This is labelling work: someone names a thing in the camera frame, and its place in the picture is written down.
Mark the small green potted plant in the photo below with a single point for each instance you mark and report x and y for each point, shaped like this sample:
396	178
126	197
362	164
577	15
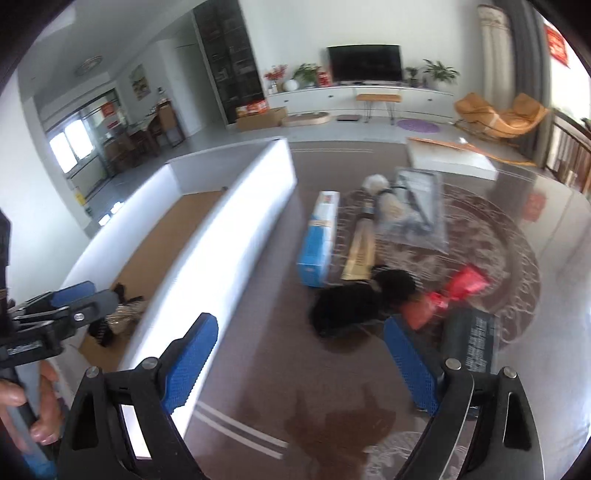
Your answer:
412	76

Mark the large green potted plant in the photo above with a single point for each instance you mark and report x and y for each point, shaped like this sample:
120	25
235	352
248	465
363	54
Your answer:
441	71

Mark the red gift box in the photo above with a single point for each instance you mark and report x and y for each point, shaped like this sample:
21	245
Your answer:
324	78

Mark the beige pet bed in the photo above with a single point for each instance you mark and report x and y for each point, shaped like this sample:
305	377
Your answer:
304	120

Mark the white television cabinet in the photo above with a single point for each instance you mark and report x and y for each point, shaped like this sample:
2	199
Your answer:
314	99

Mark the dark wooden slatted chair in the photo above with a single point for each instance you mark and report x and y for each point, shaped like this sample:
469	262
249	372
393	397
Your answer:
570	152

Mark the beige striped cloth item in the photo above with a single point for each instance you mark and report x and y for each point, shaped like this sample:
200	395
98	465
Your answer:
127	316

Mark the black television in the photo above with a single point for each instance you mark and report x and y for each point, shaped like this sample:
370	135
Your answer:
364	62

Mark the person's left hand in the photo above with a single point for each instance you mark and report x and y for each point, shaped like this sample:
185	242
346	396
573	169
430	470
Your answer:
48	406

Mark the grey curtain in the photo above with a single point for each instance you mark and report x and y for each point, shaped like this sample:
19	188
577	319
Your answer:
526	69

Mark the round ceiling lamp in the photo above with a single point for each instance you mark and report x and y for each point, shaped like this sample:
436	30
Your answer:
88	65

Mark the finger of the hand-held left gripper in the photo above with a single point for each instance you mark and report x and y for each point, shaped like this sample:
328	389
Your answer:
74	293
94	307

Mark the orange flat sheet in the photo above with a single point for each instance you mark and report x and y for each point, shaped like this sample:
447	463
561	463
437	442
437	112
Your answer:
461	147

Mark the white storage box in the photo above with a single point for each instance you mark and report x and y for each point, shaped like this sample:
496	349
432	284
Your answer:
231	240

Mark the red snack packs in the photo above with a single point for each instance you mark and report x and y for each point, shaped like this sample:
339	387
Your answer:
251	108

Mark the white flat box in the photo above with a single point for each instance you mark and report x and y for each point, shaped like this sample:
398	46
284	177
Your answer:
448	161

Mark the dark glass display cabinet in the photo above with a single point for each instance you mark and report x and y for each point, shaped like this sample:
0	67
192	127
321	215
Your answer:
231	64

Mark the glass sliding door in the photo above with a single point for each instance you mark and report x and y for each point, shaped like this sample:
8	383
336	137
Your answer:
78	143

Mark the blue and white carton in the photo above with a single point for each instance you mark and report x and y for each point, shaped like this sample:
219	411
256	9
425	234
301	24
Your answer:
316	240

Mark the white round vase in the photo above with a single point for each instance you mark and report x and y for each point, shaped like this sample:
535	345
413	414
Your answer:
291	85

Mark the black floor scale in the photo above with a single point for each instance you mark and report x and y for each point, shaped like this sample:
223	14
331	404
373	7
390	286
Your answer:
349	118

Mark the red packet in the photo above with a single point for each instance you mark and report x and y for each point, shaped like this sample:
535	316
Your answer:
466	281

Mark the wooden bench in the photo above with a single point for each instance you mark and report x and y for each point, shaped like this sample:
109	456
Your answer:
377	97

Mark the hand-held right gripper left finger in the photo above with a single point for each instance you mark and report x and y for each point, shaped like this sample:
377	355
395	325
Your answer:
194	364

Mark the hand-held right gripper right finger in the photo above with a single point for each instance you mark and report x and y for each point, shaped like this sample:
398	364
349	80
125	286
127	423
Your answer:
411	369

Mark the white curtain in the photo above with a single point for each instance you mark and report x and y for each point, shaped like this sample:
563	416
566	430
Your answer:
496	50

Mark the purple round mat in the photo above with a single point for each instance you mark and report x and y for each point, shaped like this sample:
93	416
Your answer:
416	125

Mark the orange rocking chair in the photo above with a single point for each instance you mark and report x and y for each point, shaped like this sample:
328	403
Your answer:
489	117

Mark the black fluffy item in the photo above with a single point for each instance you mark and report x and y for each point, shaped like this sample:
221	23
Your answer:
351	304

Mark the white tipped stick bundle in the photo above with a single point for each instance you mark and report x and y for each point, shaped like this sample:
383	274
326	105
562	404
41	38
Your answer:
390	205

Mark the cardboard box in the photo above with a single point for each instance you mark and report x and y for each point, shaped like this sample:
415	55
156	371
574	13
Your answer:
263	121

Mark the black cloth item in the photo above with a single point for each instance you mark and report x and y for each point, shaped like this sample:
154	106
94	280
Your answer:
100	333

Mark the wooden dining table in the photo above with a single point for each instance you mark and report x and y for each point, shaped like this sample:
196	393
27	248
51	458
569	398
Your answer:
134	138

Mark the gold flat pack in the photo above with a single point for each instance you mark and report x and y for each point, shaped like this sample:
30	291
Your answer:
358	254

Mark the bushy green potted plant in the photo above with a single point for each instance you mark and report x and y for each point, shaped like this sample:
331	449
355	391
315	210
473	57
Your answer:
306	74

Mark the framed wall picture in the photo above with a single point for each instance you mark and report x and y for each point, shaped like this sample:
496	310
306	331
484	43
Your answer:
139	82

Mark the red flower vase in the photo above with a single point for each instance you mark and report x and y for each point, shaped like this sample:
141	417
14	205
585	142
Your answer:
275	74

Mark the red window poster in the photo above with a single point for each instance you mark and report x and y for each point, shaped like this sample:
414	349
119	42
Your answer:
556	46

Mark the clear plastic bag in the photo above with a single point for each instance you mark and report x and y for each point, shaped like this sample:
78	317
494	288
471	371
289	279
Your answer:
427	207

